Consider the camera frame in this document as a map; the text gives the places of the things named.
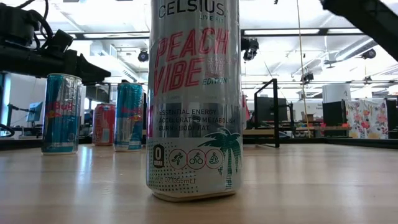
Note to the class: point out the Celsius Peach Vibe can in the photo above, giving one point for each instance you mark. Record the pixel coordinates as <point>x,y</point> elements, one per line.
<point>192,93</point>

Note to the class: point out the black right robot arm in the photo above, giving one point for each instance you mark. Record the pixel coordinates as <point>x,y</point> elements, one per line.
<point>373,21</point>

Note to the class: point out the black ceiling camera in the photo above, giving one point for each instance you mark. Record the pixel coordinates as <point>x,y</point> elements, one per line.
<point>250,49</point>
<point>369,53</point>
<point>308,76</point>
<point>143,56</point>

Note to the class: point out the floral cloth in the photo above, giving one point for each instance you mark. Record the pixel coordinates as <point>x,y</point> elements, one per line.
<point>367,118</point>

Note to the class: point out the black monitor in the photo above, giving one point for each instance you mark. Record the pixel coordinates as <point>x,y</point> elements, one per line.
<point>264,109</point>
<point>332,115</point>

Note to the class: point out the computer monitor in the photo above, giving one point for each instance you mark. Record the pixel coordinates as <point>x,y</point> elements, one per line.
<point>35,112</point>

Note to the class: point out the black aluminium table frame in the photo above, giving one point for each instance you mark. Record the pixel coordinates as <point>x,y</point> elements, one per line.
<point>18,144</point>

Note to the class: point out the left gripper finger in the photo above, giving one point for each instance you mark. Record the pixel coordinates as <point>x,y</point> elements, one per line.
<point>91,70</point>

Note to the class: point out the wooden shelf black metal frame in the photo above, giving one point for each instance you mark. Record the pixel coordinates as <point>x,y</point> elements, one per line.
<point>276,124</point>

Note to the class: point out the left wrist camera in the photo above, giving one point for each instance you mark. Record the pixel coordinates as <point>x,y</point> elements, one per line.
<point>59,40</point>

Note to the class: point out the red soda can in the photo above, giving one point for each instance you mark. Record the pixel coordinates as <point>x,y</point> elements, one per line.
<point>104,124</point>

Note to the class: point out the blue silver Red Bull can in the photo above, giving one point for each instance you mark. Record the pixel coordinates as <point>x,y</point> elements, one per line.
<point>129,118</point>
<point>62,118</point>

